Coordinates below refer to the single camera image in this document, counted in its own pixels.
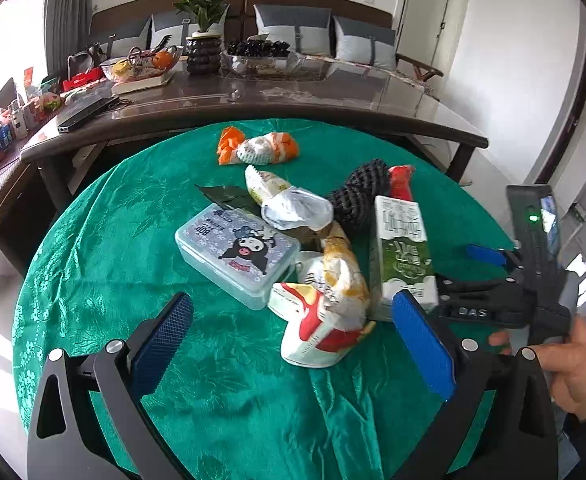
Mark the red box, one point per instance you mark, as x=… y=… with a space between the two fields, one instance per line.
x=83 y=80

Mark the dark green wrapper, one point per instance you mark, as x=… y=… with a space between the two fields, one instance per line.
x=225 y=195

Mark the potted green plant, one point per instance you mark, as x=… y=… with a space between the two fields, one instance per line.
x=203 y=52

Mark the clear cartoon print plastic box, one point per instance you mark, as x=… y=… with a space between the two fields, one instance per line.
x=233 y=255

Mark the green white milk carton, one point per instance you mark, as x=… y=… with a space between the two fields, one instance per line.
x=403 y=260

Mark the grey handbag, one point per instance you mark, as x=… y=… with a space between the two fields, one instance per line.
x=85 y=57

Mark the red white snack bag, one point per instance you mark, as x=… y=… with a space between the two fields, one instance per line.
x=313 y=335

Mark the black laptop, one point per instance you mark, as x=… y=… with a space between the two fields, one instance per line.
x=85 y=112

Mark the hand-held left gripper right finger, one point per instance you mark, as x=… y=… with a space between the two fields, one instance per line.
x=423 y=345

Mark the glass fruit bowl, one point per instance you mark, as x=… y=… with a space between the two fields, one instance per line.
x=140 y=65

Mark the grey white cushion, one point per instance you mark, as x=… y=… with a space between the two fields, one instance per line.
x=170 y=27
x=130 y=40
x=363 y=42
x=293 y=27

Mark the white foam fruit net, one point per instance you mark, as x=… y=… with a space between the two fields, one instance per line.
x=254 y=150

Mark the red plastic wrapper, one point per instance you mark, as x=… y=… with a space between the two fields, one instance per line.
x=402 y=180

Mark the dark wooden coffee table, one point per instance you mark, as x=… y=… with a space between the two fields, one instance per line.
x=273 y=105

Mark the green patterned tablecloth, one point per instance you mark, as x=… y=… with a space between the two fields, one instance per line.
x=123 y=240

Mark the grey curtain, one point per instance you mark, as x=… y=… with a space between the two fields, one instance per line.
x=68 y=5

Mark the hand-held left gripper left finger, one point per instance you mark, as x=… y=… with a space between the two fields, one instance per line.
x=163 y=345

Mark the silver white plastic bag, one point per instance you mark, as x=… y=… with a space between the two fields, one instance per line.
x=298 y=207

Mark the glass tray with grapes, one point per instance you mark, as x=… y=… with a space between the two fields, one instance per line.
x=260 y=60

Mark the thick book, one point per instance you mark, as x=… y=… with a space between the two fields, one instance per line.
x=143 y=84

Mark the black foam net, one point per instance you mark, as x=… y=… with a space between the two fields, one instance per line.
x=358 y=190

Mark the row of small boxes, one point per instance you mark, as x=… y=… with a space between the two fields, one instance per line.
x=0 y=140

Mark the white door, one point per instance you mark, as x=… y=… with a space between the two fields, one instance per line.
x=430 y=25

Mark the wooden armchair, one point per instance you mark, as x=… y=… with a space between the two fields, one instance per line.
x=420 y=67

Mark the pile of snack packets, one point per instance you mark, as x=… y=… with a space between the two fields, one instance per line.
x=45 y=100

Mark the yellow white crumpled bag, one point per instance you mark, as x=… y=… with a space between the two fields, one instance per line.
x=343 y=270

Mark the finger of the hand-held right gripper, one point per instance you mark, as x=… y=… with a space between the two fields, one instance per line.
x=468 y=292
x=485 y=255

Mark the orange plastic bag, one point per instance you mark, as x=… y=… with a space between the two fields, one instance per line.
x=285 y=146

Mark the person's right hand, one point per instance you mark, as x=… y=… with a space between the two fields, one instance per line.
x=583 y=375

